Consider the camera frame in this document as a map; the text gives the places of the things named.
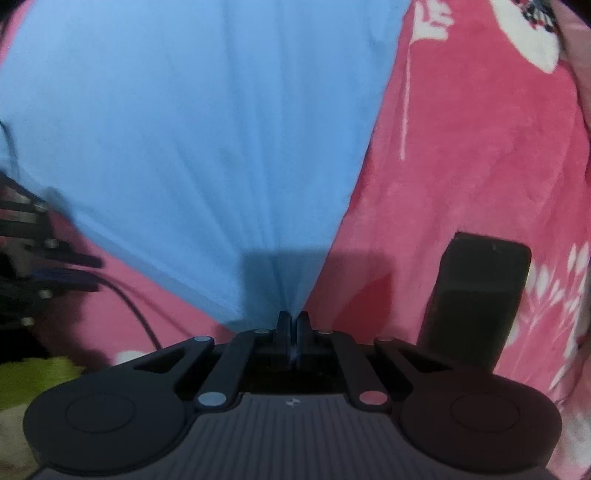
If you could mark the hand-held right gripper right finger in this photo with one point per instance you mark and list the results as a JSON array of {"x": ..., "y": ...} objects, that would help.
[{"x": 302, "y": 334}]

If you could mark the black rectangular device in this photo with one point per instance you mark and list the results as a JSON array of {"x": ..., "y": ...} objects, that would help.
[{"x": 475, "y": 300}]

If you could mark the blue t-shirt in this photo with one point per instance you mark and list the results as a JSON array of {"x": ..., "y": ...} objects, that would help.
[{"x": 184, "y": 138}]

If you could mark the light pink quilt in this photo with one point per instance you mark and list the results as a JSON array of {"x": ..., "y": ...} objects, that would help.
[{"x": 577, "y": 69}]

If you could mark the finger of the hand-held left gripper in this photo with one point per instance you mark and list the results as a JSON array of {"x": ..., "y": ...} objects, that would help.
[
  {"x": 64, "y": 282},
  {"x": 69, "y": 256}
]

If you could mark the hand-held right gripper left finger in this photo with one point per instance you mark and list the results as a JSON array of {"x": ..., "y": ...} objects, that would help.
[{"x": 284, "y": 334}]

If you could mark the pink printed blanket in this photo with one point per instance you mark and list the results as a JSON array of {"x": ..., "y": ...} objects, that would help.
[{"x": 461, "y": 184}]

